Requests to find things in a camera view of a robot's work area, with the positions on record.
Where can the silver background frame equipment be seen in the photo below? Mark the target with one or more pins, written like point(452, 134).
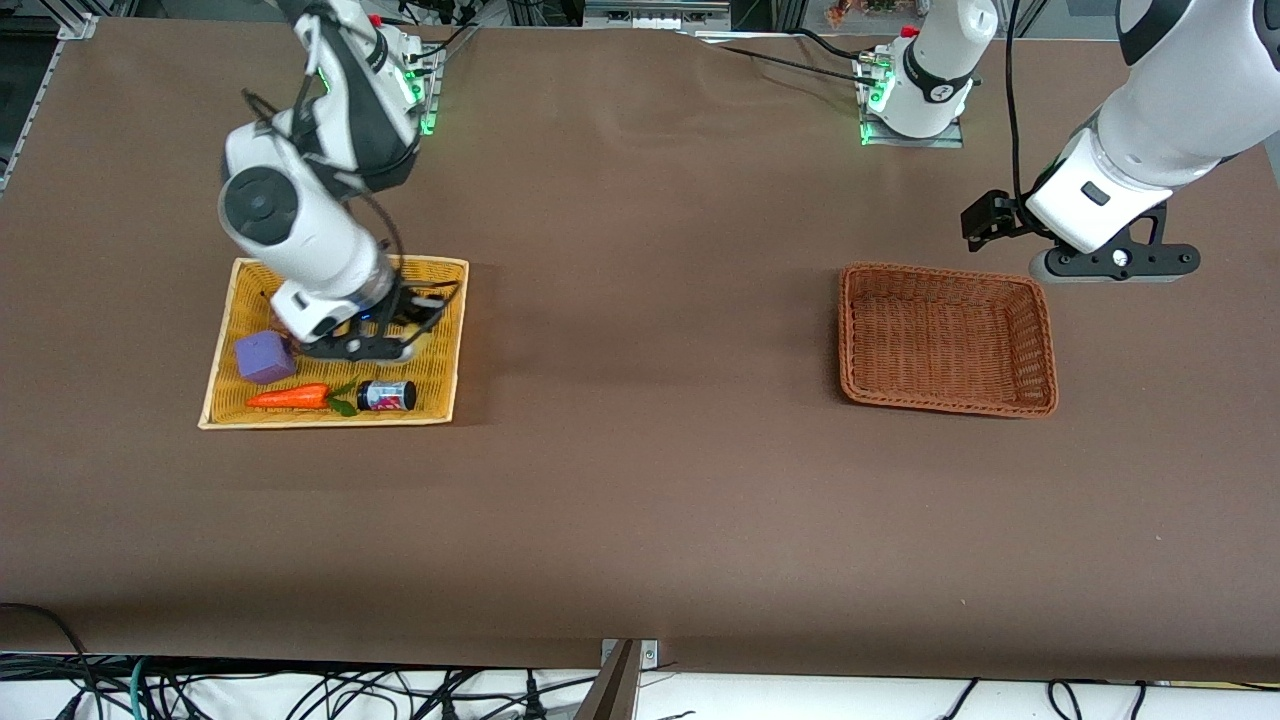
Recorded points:
point(650, 12)

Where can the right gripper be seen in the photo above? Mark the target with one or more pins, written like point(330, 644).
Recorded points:
point(411, 310)

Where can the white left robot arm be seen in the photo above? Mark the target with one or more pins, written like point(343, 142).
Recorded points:
point(1190, 90)

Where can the small black-lidded jar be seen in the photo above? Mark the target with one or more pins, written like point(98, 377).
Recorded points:
point(385, 397)

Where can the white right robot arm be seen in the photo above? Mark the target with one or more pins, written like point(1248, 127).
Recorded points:
point(300, 230)

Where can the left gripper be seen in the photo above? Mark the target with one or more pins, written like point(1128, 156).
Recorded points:
point(1003, 216)

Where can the small metal edge bracket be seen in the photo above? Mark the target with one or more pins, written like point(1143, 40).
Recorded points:
point(650, 652)

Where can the brown table cover cloth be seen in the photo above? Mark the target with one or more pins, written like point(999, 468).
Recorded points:
point(640, 500)

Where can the aluminium table frame rail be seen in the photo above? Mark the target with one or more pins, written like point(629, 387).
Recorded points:
point(40, 95)

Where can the orange toy carrot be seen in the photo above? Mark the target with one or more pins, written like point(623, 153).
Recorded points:
point(290, 397)

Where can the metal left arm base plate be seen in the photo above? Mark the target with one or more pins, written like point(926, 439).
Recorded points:
point(940, 140)

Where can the yellow woven rectangular basket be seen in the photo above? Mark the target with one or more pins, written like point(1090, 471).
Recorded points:
point(440, 385)

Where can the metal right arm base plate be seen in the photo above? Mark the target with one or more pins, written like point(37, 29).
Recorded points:
point(435, 80)

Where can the dark grey angled pole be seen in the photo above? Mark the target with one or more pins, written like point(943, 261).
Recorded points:
point(610, 695)

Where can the purple foam cube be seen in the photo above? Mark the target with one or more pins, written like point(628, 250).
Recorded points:
point(265, 358)

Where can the brown woven rectangular basket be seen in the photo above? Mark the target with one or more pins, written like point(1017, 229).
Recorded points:
point(945, 340)

